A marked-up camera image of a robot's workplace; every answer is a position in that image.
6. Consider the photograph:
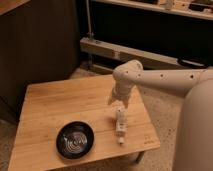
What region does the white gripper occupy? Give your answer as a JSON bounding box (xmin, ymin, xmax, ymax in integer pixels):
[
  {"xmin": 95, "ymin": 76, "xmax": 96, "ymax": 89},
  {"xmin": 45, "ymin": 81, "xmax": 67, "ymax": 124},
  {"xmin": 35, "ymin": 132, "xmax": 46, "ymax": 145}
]
[{"xmin": 107, "ymin": 81, "xmax": 133, "ymax": 109}]

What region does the white plastic bottle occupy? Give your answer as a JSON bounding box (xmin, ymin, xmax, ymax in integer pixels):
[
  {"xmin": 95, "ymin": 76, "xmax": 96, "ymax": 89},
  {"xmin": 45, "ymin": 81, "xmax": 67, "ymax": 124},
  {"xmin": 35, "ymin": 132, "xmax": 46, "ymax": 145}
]
[{"xmin": 116, "ymin": 107, "xmax": 127, "ymax": 144}]

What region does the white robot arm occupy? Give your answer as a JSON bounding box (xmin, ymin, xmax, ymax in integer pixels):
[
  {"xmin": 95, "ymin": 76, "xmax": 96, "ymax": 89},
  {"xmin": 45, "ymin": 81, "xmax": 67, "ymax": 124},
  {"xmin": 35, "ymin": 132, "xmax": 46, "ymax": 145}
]
[{"xmin": 108, "ymin": 60, "xmax": 213, "ymax": 171}]

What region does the black ceramic bowl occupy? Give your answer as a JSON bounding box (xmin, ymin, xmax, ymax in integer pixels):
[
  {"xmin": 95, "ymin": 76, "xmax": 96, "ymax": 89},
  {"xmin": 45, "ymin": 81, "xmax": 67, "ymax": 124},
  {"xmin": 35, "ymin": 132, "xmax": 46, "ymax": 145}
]
[{"xmin": 56, "ymin": 121, "xmax": 94, "ymax": 159}]

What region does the grey metal beam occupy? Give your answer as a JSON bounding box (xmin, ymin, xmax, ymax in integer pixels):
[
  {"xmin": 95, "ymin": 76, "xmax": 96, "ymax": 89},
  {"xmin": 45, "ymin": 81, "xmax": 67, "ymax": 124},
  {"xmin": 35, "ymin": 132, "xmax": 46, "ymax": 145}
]
[{"xmin": 79, "ymin": 36, "xmax": 213, "ymax": 71}]

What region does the wooden table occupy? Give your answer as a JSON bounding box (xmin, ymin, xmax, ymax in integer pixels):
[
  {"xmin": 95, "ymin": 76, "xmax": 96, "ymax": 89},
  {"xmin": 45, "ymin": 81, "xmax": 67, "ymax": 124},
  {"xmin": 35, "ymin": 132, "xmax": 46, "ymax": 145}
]
[{"xmin": 7, "ymin": 73, "xmax": 162, "ymax": 171}]

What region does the metal vertical pole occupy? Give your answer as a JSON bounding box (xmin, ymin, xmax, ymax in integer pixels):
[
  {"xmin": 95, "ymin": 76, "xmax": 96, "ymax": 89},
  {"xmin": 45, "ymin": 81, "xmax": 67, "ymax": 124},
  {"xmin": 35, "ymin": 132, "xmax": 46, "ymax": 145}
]
[{"xmin": 86, "ymin": 0, "xmax": 94, "ymax": 40}]

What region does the wooden shelf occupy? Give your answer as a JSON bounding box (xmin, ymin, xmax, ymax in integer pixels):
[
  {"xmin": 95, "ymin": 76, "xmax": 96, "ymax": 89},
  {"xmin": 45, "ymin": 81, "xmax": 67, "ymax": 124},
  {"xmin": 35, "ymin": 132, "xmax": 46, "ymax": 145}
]
[{"xmin": 93, "ymin": 0, "xmax": 213, "ymax": 21}]

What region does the black handle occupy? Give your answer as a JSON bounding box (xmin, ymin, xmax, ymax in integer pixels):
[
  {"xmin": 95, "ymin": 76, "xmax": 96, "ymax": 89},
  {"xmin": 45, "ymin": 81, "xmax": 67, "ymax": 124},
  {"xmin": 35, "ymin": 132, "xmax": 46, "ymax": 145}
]
[{"xmin": 177, "ymin": 58, "xmax": 208, "ymax": 69}]

